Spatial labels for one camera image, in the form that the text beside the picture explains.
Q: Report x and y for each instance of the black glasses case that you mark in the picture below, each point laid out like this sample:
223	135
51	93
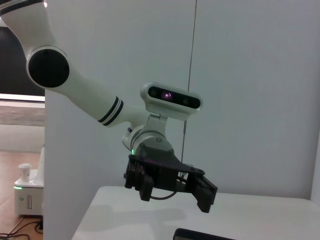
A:
200	235

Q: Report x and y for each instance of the white machine base green light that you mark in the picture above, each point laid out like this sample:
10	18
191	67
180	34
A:
27	197

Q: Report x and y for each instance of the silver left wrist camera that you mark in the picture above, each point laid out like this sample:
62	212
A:
172	96

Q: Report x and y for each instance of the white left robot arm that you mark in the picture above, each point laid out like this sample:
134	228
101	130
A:
82	92

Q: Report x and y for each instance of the dark screen panel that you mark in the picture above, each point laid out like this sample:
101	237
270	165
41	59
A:
12	75

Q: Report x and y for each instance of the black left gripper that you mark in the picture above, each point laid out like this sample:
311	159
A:
165	170

